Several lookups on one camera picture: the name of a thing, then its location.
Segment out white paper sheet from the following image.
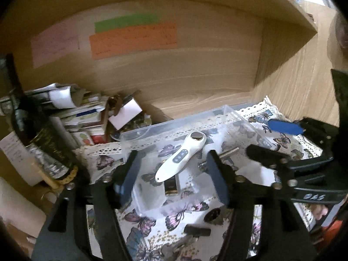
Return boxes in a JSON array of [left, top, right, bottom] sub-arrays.
[[0, 130, 41, 187]]

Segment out pink sticky note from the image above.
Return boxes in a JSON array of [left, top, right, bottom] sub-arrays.
[[30, 23, 80, 68]]

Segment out orange sticky note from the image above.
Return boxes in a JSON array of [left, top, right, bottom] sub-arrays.
[[89, 21, 178, 60]]

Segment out person's right hand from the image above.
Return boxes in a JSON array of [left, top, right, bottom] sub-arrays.
[[310, 204, 330, 222]]

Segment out pile of papers and boxes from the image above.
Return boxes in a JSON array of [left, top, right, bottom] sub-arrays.
[[24, 83, 153, 146]]

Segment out white handheld massager device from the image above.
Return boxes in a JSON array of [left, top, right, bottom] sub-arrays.
[[155, 131, 207, 183]]

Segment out small black gold box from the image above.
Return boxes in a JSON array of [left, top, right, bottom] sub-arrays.
[[164, 175, 180, 196]]

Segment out clear plastic container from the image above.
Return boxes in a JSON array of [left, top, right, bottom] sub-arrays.
[[119, 105, 276, 216]]

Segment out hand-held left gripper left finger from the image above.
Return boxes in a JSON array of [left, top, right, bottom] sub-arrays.
[[31, 150, 140, 261]]

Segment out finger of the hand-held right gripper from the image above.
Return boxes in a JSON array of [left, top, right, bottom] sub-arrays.
[[267, 117, 340, 145], [245, 144, 334, 170]]

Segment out butterfly printed cloth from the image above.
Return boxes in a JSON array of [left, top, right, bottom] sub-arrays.
[[76, 96, 324, 261]]

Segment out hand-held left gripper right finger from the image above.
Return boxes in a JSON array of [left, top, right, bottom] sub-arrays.
[[205, 150, 318, 261]]

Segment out dark glass bottle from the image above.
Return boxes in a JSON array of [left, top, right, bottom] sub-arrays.
[[5, 53, 90, 189]]

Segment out metal keys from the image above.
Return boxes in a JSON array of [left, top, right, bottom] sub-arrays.
[[159, 235, 197, 260]]

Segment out pale pink notepad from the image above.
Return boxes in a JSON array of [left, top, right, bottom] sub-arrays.
[[108, 98, 143, 130]]

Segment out black rectangular block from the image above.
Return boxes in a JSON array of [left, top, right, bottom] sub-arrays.
[[184, 224, 212, 236]]

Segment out dark oval object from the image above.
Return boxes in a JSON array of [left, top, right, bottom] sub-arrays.
[[204, 208, 221, 223]]

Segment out green sticky note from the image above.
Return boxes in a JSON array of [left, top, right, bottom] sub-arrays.
[[94, 13, 161, 32]]

